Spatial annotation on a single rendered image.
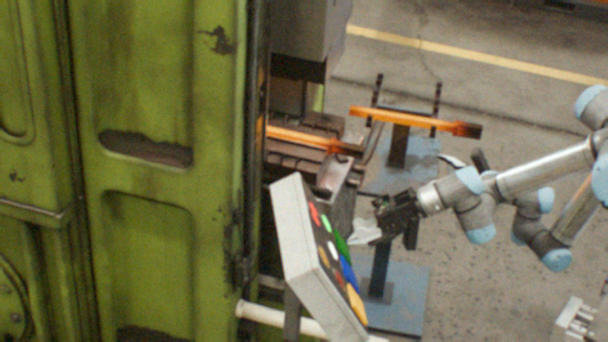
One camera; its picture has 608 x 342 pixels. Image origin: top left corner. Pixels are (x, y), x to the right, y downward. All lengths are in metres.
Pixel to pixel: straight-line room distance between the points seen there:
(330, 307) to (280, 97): 1.04
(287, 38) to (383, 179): 0.95
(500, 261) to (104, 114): 2.07
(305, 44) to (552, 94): 3.02
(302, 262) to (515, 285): 1.95
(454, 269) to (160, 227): 1.62
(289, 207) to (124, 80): 0.54
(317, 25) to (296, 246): 0.58
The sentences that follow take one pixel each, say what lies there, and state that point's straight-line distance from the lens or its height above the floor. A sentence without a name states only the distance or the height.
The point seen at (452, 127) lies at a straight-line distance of 2.88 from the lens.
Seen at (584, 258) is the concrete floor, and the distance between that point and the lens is 3.98.
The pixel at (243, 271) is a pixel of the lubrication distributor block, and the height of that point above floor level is 0.82.
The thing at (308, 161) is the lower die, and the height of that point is 0.98.
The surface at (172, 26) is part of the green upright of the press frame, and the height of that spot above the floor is 1.50.
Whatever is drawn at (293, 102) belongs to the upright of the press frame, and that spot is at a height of 0.97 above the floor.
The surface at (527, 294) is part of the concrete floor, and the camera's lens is 3.72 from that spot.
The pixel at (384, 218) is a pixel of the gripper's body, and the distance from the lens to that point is 2.14.
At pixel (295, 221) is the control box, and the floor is 1.19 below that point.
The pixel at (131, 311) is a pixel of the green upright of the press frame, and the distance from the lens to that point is 2.77.
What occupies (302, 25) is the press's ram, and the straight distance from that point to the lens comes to 2.22.
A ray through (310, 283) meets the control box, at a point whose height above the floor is 1.15.
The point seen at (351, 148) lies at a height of 1.01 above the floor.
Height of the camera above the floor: 2.46
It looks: 36 degrees down
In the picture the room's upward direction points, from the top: 4 degrees clockwise
